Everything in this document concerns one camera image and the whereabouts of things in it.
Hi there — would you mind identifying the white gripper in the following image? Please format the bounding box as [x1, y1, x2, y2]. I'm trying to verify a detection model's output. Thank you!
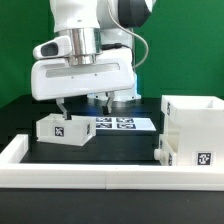
[31, 49, 135, 120]

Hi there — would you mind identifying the white drawer box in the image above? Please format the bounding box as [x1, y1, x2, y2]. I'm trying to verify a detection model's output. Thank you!
[36, 114, 96, 146]
[154, 134, 177, 166]

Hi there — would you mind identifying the white drawer cabinet frame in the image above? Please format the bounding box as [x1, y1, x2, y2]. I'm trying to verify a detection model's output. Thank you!
[161, 95, 224, 167]

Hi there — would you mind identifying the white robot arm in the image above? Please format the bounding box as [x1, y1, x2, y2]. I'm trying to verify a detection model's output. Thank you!
[31, 0, 156, 114]

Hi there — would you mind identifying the paper sheet with markers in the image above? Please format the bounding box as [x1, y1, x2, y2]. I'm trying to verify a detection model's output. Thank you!
[96, 117, 156, 131]

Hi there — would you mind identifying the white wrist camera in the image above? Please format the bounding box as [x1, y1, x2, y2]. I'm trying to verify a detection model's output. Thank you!
[33, 36, 72, 60]

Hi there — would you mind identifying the white workspace border frame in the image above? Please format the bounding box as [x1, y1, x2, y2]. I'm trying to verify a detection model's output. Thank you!
[0, 134, 224, 191]

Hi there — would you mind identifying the grey cable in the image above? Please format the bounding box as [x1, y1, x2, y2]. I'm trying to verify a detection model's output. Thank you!
[106, 0, 150, 71]

